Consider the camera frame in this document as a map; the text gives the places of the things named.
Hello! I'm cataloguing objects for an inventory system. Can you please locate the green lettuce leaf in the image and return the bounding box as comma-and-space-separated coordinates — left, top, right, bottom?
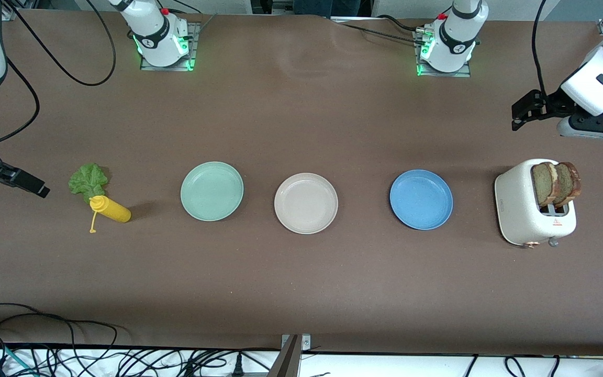
69, 163, 109, 202

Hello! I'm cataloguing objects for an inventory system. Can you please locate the brown bread slice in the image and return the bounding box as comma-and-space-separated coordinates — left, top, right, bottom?
553, 161, 582, 206
531, 162, 559, 206

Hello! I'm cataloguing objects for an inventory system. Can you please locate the blue plate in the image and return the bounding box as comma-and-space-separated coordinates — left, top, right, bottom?
389, 169, 454, 230

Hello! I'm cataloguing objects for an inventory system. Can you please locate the mint green plate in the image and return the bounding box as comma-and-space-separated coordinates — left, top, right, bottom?
180, 161, 244, 222

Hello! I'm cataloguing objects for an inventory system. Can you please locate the beige plate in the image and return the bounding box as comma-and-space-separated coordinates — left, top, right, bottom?
274, 173, 339, 235

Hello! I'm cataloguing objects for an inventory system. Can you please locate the yellow squeeze bottle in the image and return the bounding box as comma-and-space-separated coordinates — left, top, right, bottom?
89, 195, 132, 234

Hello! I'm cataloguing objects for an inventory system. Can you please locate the white toaster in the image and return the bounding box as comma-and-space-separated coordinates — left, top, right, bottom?
494, 159, 578, 248

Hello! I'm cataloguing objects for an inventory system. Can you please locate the person in dark trousers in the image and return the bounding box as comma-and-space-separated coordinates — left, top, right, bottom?
251, 0, 373, 18

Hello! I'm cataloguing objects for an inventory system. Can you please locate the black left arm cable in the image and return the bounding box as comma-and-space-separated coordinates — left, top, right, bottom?
531, 0, 549, 97

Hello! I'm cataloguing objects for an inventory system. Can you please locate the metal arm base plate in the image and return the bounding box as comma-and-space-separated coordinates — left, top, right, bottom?
413, 29, 472, 78
139, 22, 201, 72

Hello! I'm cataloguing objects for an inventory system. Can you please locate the long thin black cable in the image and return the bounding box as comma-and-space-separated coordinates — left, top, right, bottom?
0, 303, 76, 359
0, 313, 120, 346

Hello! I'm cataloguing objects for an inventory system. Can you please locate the black braided base cable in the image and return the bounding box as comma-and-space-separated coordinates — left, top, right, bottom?
330, 15, 428, 45

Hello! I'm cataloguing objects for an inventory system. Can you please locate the teal cable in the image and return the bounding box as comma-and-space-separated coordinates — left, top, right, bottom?
0, 340, 38, 377

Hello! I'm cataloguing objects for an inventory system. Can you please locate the grey metal bracket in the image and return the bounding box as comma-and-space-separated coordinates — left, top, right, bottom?
267, 334, 312, 377

